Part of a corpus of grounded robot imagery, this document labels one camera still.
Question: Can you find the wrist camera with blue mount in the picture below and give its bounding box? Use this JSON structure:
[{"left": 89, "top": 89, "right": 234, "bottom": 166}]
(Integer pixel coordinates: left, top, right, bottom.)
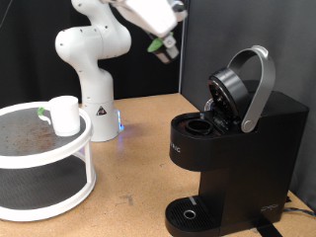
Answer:
[{"left": 169, "top": 0, "right": 189, "bottom": 22}]

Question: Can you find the coffee pod with green lid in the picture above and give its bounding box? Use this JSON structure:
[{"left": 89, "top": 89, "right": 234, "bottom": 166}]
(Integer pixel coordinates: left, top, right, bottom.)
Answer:
[{"left": 146, "top": 37, "right": 181, "bottom": 65}]

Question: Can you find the white mug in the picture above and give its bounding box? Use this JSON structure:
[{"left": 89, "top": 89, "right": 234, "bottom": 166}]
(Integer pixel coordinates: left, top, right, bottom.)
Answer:
[{"left": 37, "top": 95, "right": 82, "bottom": 137}]

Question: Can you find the black Keurig coffee machine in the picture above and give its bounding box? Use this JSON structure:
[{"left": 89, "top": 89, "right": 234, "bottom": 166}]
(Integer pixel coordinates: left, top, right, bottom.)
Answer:
[{"left": 164, "top": 44, "right": 310, "bottom": 237}]

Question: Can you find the braided power cable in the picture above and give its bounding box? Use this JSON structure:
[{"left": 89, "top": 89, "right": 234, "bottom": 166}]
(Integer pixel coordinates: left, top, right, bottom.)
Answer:
[{"left": 282, "top": 206, "right": 316, "bottom": 218}]

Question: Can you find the thin black hanging cable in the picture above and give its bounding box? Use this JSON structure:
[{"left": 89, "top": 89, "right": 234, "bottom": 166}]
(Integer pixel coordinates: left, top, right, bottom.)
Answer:
[{"left": 0, "top": 0, "right": 14, "bottom": 29}]

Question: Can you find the white two-tier turntable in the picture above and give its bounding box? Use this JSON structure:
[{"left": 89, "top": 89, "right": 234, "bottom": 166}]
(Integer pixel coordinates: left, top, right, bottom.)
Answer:
[{"left": 0, "top": 101, "right": 98, "bottom": 222}]

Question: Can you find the black curtain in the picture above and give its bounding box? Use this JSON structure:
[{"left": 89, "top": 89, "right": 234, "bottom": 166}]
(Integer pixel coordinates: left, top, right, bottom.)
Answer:
[{"left": 0, "top": 0, "right": 186, "bottom": 108}]

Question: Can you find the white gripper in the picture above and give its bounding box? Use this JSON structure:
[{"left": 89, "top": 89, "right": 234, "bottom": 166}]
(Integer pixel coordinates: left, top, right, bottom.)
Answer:
[{"left": 114, "top": 0, "right": 180, "bottom": 49}]

